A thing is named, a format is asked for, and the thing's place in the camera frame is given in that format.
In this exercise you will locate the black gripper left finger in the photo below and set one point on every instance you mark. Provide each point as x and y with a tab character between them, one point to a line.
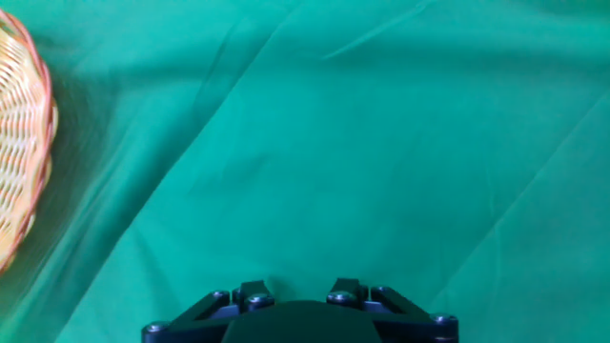
190	319

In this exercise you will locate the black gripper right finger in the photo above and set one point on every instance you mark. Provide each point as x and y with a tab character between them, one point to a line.
410	319

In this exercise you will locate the green cloth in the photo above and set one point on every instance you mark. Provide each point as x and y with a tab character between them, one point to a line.
333	143

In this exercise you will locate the yellow wicker basket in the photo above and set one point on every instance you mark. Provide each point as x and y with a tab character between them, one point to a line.
21	143

